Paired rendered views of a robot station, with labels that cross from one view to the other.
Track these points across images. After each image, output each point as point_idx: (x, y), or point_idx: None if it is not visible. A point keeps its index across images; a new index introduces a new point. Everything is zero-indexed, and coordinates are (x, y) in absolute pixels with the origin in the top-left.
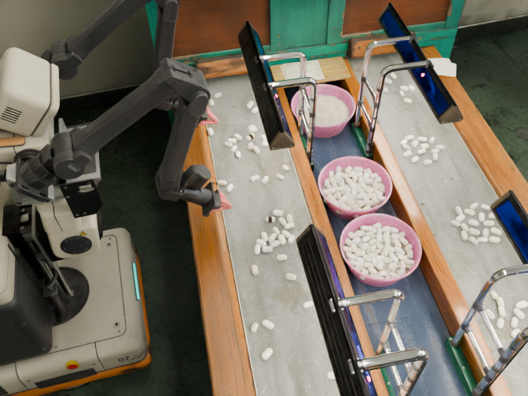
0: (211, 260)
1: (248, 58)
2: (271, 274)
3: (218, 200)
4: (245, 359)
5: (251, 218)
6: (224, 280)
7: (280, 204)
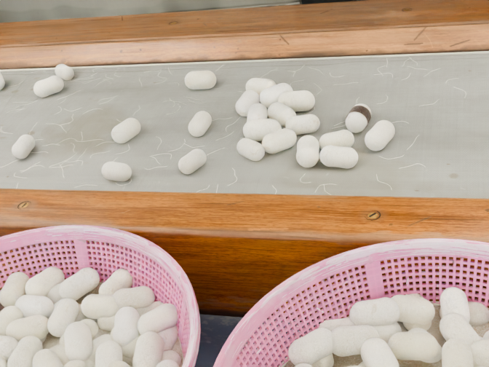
0: (271, 20)
1: None
2: (170, 111)
3: None
4: (16, 57)
5: (394, 95)
6: (203, 33)
7: (427, 156)
